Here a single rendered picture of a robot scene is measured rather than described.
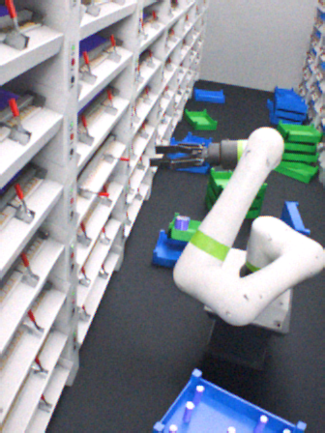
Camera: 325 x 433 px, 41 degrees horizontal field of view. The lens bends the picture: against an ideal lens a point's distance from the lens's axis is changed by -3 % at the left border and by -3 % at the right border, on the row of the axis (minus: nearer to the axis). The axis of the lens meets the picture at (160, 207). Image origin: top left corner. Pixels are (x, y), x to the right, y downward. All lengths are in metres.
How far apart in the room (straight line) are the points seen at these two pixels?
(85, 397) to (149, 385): 0.25
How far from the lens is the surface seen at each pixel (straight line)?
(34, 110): 1.05
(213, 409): 1.18
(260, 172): 1.28
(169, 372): 1.83
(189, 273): 1.26
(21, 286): 1.13
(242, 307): 1.19
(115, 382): 1.78
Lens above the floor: 1.46
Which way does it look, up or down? 32 degrees down
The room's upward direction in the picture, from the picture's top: 7 degrees clockwise
